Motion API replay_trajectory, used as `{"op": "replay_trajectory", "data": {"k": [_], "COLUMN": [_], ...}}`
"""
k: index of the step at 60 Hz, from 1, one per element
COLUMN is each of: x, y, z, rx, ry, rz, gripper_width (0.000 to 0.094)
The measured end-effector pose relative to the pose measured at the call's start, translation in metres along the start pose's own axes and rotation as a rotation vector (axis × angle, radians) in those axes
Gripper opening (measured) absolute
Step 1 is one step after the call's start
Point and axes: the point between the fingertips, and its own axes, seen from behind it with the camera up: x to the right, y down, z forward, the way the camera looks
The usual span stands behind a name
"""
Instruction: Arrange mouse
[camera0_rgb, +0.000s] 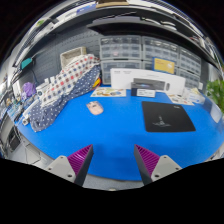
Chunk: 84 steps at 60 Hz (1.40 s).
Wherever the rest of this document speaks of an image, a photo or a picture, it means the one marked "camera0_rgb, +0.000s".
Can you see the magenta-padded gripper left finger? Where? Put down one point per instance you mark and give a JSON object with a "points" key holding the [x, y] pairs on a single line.
{"points": [[63, 166]]}

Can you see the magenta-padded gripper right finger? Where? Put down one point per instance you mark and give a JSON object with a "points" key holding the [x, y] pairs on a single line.
{"points": [[163, 166]]}

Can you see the translucent pink computer mouse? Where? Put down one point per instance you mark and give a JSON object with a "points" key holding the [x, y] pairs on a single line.
{"points": [[95, 108]]}

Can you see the black mouse pad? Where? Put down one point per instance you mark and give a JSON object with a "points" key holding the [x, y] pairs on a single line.
{"points": [[166, 116]]}

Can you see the navy polka dot cloth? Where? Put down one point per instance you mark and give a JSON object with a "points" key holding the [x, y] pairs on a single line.
{"points": [[50, 113]]}

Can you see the cartoon sticker sheet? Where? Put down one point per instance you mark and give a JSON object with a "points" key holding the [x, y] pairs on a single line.
{"points": [[108, 92], [178, 99]]}

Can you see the white blue tissue pack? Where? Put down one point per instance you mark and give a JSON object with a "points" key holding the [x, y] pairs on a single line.
{"points": [[195, 96]]}

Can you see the small dark blue box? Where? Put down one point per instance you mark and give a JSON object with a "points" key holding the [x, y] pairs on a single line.
{"points": [[141, 89]]}

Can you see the green potted plant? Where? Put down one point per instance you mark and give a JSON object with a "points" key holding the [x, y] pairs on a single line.
{"points": [[216, 95]]}

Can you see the yellow plastic object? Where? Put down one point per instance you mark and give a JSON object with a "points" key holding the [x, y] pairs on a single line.
{"points": [[97, 83]]}

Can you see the long white keyboard box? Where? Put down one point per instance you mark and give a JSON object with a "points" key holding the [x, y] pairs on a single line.
{"points": [[123, 78]]}

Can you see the yellow blue-framed card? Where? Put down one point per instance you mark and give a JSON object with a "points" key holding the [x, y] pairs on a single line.
{"points": [[164, 65]]}

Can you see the grey pegboard panel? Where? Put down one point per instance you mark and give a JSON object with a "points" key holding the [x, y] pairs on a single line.
{"points": [[50, 60]]}

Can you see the white woven basket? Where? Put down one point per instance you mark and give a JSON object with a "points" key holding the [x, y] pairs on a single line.
{"points": [[71, 55]]}

